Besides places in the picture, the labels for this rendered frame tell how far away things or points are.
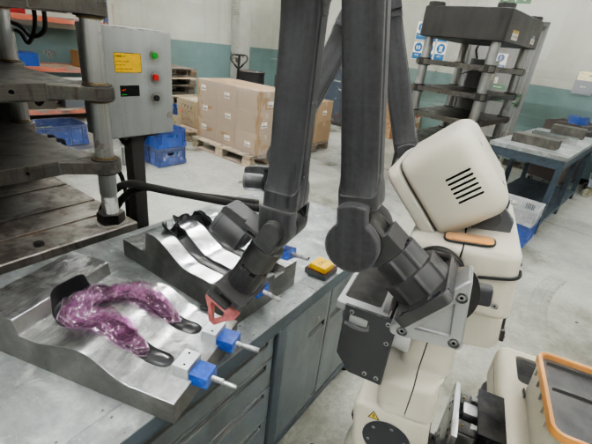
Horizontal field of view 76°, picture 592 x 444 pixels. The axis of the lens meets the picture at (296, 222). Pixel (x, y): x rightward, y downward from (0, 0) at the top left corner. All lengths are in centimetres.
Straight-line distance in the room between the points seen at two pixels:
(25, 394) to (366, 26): 89
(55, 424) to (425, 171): 80
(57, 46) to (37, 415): 700
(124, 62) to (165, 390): 120
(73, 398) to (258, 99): 420
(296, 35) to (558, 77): 677
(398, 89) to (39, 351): 96
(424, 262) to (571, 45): 676
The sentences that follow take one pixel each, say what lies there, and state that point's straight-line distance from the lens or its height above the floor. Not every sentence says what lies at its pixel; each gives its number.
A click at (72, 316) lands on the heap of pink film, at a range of 99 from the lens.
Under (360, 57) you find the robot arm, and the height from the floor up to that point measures 147.
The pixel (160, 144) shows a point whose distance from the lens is 471.
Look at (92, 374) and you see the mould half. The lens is 91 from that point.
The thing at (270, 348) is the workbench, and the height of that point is 61.
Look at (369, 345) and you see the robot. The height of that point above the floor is 97.
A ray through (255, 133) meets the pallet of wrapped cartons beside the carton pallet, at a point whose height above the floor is 43.
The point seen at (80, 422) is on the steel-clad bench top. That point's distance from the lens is 90.
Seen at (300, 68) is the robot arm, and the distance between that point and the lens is 53.
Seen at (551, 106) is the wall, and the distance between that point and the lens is 722.
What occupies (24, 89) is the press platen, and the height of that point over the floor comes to 127.
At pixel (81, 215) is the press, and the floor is 79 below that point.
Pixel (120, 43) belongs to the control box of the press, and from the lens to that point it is 165.
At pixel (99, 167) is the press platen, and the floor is 102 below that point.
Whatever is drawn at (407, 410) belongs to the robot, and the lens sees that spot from 89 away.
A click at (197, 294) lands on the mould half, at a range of 111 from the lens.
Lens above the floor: 148
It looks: 25 degrees down
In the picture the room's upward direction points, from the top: 7 degrees clockwise
